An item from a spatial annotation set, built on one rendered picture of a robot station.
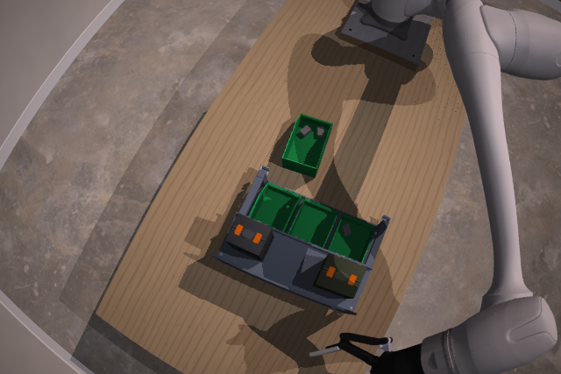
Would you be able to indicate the green bin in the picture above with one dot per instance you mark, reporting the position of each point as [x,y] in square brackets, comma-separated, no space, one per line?
[354,246]
[302,154]
[275,207]
[313,222]

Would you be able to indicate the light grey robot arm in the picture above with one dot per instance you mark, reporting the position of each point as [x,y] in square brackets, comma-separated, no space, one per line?
[477,40]

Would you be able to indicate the grey metal shelf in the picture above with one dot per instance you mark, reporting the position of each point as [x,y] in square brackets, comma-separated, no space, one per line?
[292,263]

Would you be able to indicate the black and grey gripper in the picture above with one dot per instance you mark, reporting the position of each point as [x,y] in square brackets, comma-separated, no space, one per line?
[404,361]

